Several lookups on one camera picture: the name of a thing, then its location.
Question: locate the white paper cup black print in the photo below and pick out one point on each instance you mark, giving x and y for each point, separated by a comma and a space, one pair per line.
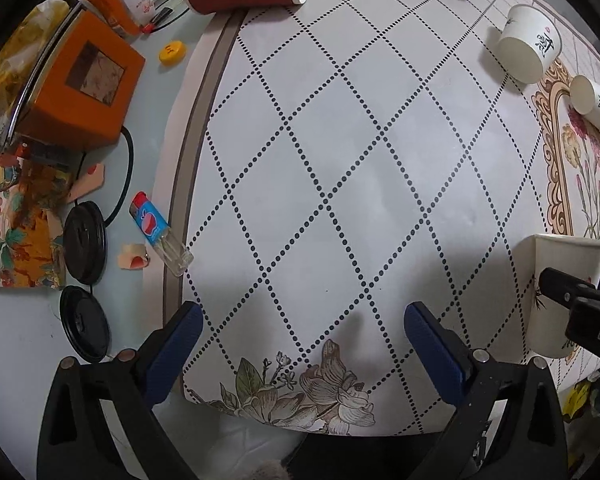
527, 42
597, 102

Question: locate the clear bag of yellow snacks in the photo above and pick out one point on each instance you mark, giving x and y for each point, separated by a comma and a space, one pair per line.
10, 75

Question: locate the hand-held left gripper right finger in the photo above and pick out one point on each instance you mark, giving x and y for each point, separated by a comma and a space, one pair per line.
428, 341

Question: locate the red and blue lighter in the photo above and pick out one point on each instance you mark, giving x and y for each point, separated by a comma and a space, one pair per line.
152, 222

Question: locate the yellow wrapper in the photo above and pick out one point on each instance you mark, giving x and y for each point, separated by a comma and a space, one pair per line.
577, 399

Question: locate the white paper cup bamboo print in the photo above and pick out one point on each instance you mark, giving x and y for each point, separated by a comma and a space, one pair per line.
560, 260

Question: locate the orange gift box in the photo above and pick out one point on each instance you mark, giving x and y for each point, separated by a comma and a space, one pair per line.
80, 90

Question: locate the yellow bottle cap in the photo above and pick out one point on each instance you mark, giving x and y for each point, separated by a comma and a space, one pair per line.
172, 53

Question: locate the red and black pen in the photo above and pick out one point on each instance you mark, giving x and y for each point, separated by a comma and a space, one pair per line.
157, 20

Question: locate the peach paper tag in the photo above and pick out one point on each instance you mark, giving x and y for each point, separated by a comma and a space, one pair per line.
87, 184

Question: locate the black plastic cup lid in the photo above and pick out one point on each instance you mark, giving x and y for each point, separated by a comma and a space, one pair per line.
84, 241
84, 324

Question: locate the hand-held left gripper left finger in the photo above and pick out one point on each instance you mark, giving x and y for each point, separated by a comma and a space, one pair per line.
179, 341

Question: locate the floral patterned cloth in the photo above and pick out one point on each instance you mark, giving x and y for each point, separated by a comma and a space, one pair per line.
15, 230

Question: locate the patterned floral table mat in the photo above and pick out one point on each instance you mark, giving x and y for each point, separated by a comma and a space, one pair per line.
355, 185

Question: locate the peach paper scrap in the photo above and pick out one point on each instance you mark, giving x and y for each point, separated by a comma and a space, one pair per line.
134, 257

